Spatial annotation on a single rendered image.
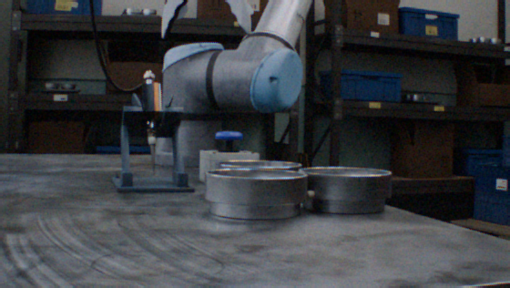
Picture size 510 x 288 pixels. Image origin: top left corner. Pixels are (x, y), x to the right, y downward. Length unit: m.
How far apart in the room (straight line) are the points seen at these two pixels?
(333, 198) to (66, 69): 4.13
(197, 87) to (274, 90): 0.15
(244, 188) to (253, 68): 0.57
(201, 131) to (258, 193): 0.62
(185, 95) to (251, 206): 0.63
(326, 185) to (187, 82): 0.60
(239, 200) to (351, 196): 0.12
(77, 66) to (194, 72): 3.53
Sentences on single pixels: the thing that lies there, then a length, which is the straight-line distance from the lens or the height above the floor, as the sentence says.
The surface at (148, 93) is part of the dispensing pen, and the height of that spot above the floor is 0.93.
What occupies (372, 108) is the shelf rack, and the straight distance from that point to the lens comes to 4.61.
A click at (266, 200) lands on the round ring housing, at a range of 0.63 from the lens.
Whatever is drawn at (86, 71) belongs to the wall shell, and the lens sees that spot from 4.73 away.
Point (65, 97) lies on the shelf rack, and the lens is 4.12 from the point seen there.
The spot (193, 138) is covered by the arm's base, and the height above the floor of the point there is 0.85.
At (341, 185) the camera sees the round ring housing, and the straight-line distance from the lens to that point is 0.68.
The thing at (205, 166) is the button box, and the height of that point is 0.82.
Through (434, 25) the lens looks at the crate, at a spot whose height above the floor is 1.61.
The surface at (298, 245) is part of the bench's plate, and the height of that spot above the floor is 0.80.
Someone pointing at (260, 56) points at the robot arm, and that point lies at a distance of 1.19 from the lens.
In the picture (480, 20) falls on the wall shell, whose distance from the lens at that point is 5.92.
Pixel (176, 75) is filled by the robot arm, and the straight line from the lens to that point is 1.25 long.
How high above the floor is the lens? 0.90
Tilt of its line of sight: 3 degrees down
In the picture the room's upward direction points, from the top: 1 degrees clockwise
